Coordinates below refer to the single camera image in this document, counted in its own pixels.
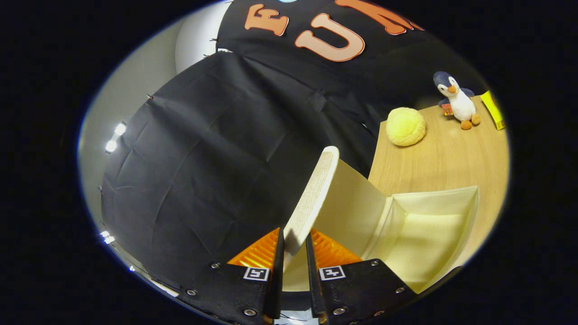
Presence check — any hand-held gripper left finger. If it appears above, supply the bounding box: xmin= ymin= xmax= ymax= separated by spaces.
xmin=176 ymin=227 xmax=286 ymax=325

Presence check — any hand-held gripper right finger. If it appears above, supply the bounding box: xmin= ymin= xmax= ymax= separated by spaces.
xmin=305 ymin=229 xmax=420 ymax=325

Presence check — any beige fabric storage box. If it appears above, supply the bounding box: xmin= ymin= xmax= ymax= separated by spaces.
xmin=281 ymin=145 xmax=480 ymax=295

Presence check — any yellow plush bun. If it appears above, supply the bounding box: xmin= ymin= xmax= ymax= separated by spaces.
xmin=386 ymin=107 xmax=426 ymax=147

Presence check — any plush penguin toy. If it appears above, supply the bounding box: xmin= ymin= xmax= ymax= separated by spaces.
xmin=433 ymin=71 xmax=481 ymax=130

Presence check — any yellow book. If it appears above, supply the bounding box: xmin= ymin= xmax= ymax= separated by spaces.
xmin=480 ymin=90 xmax=506 ymax=131

